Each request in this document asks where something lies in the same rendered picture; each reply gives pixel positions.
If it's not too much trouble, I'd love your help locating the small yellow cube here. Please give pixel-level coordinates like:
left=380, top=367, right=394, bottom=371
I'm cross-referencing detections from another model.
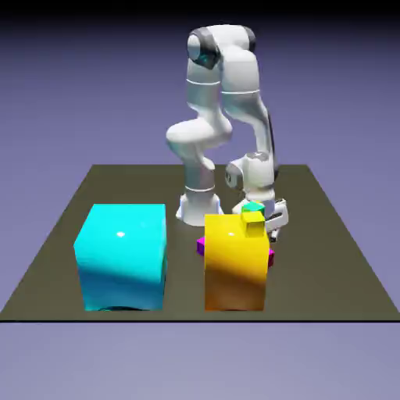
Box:
left=241, top=211, right=266, bottom=238

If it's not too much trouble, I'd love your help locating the large cyan box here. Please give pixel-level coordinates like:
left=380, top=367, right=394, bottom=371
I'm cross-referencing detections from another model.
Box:
left=73, top=203, right=167, bottom=313

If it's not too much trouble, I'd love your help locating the small teal cube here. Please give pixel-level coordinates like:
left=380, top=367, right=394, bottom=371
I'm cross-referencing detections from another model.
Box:
left=241, top=201, right=266, bottom=217

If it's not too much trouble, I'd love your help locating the large orange box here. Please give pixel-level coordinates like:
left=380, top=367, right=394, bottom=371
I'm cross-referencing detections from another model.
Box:
left=203, top=213, right=270, bottom=313

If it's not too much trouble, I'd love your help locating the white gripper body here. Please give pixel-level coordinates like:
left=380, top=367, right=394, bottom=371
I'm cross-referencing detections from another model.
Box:
left=263, top=198, right=289, bottom=234

